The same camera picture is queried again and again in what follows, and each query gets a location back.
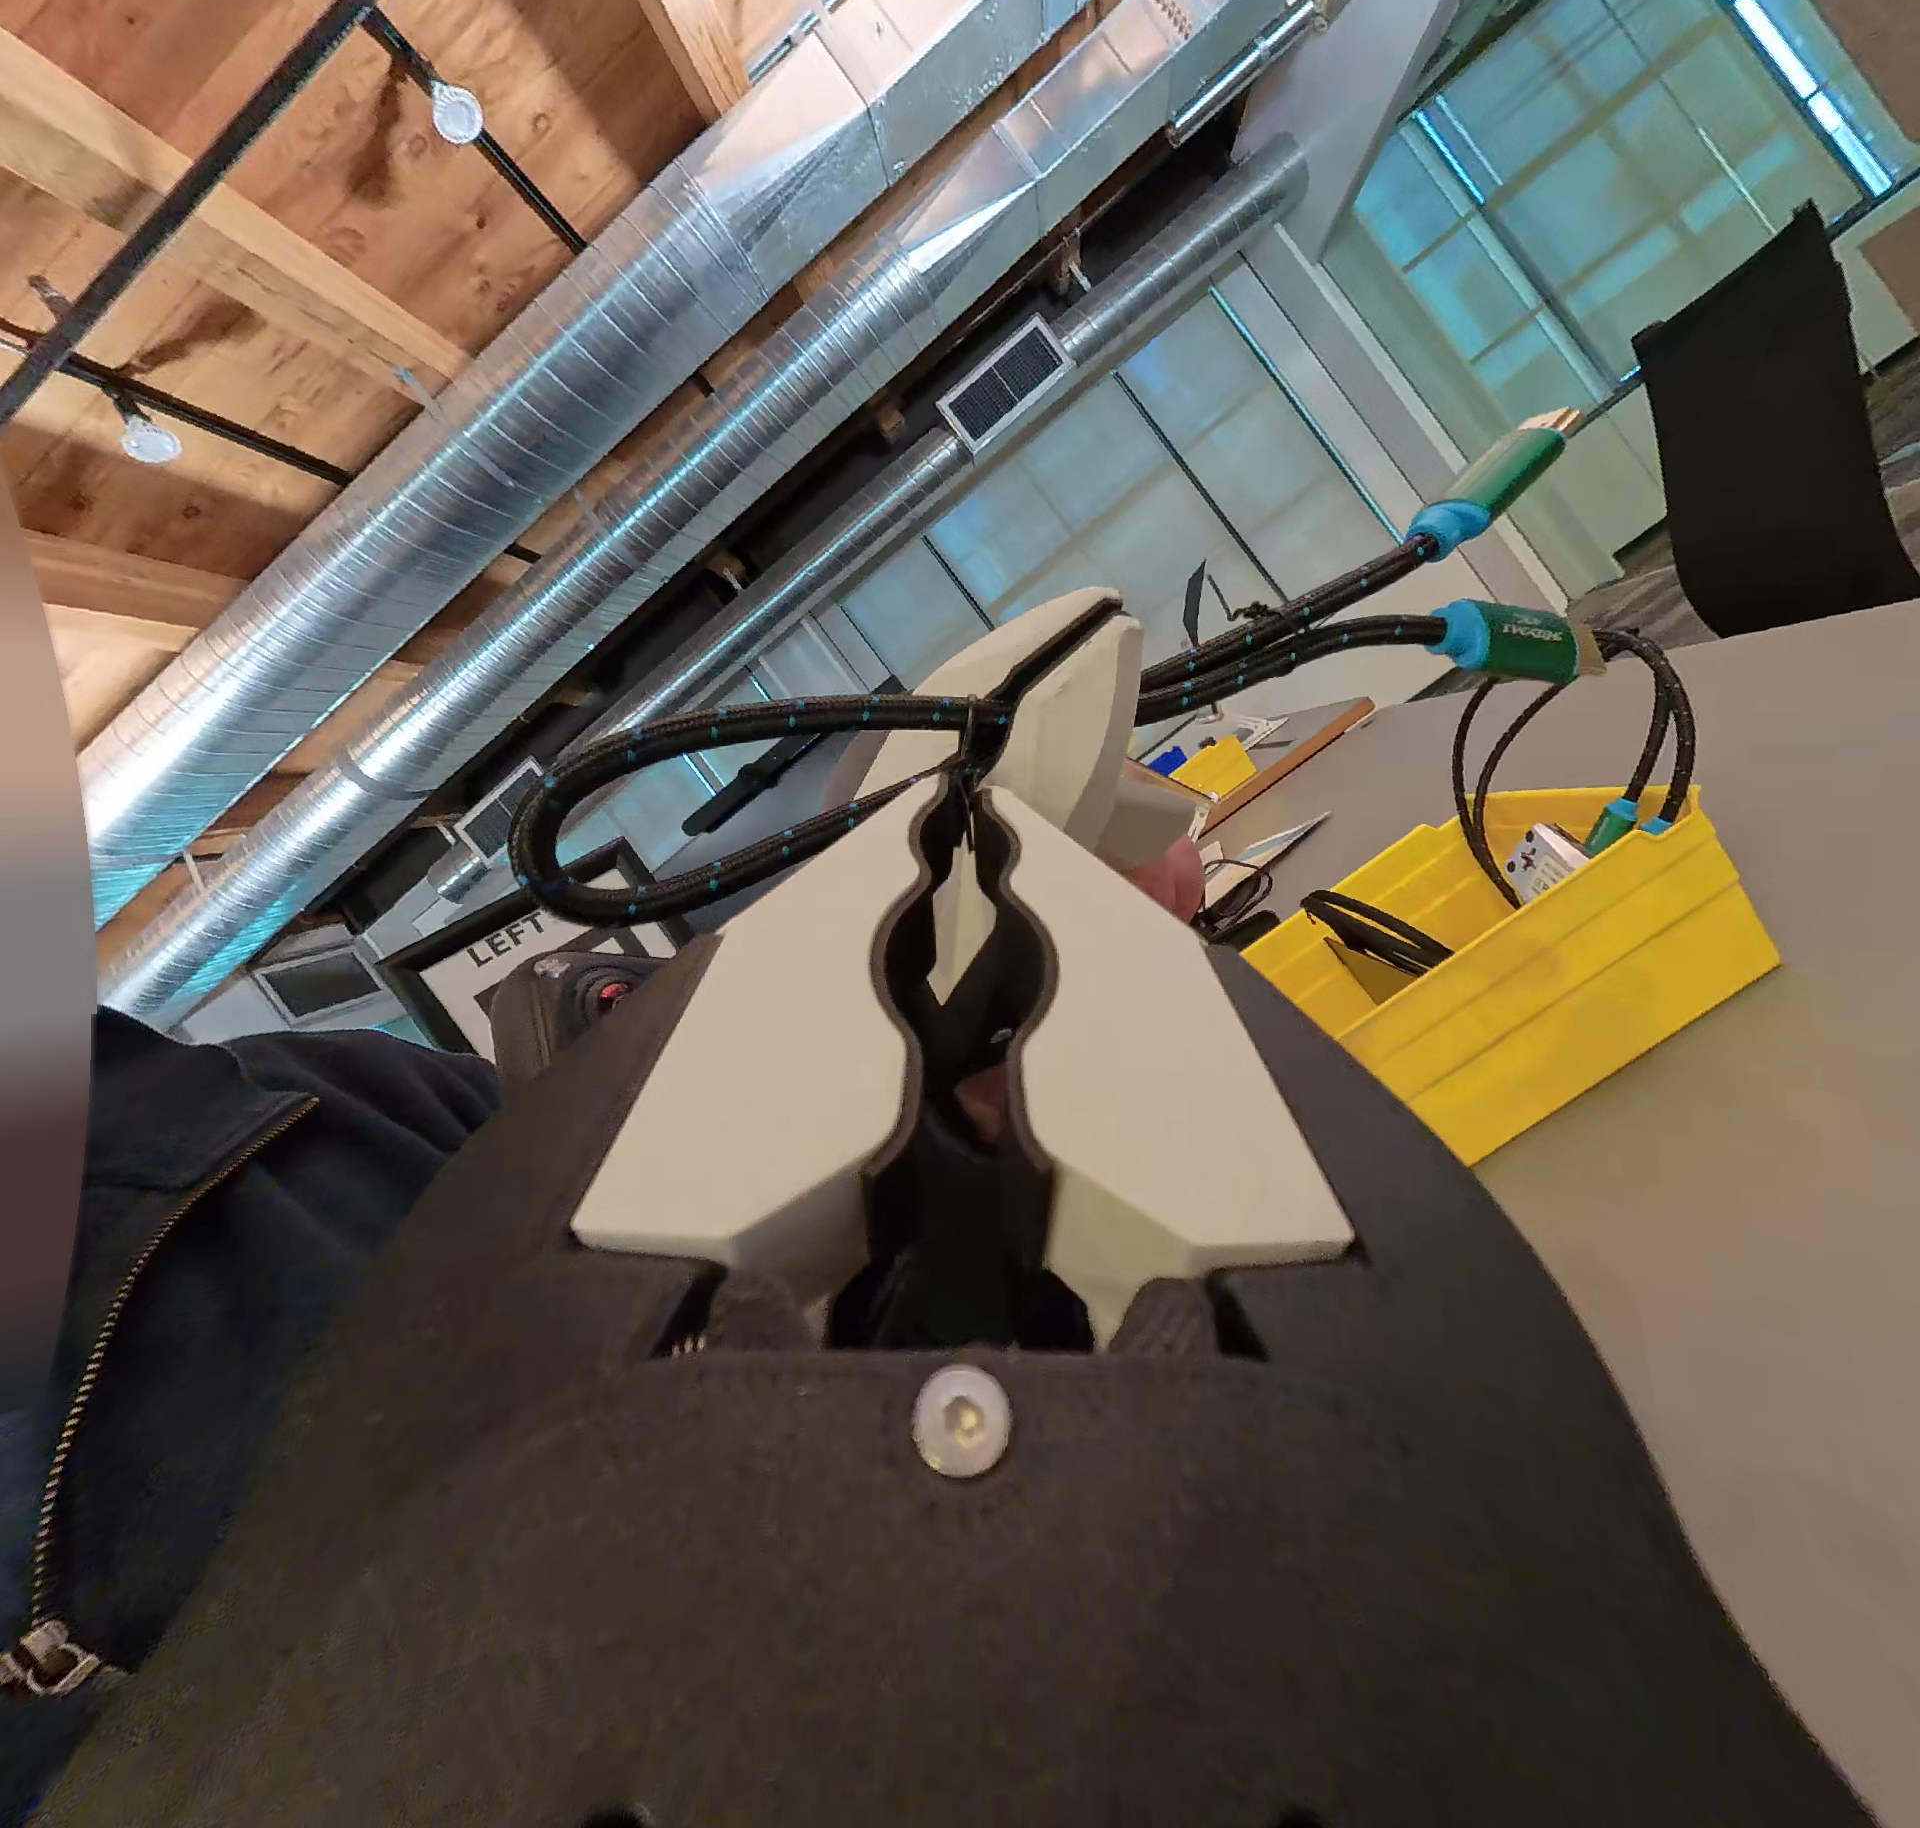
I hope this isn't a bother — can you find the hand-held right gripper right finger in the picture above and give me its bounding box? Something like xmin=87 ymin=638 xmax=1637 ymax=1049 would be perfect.
xmin=973 ymin=781 xmax=1363 ymax=1349

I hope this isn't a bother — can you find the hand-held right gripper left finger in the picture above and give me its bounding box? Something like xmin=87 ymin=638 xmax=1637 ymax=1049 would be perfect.
xmin=568 ymin=773 xmax=969 ymax=1320

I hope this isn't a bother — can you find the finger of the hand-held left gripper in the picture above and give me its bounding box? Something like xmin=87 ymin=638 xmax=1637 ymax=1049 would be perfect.
xmin=896 ymin=592 xmax=1147 ymax=864

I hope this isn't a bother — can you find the black braided hdmi cable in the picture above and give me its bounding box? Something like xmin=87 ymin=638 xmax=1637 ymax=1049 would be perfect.
xmin=505 ymin=403 xmax=1597 ymax=931

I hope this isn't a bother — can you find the person's left hand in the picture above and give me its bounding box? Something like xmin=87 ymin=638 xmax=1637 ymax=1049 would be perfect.
xmin=1118 ymin=827 xmax=1207 ymax=923

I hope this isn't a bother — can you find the white adapter box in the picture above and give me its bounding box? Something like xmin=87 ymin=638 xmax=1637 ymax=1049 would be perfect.
xmin=1508 ymin=824 xmax=1597 ymax=906

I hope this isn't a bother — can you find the black office chair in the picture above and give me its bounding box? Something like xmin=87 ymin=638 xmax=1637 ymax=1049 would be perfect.
xmin=1631 ymin=200 xmax=1920 ymax=638

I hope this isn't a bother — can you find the metal duct pipe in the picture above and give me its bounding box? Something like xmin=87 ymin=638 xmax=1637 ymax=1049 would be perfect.
xmin=91 ymin=135 xmax=1322 ymax=1025

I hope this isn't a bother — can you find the large silver air duct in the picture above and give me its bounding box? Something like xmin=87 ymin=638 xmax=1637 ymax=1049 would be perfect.
xmin=78 ymin=0 xmax=1397 ymax=857

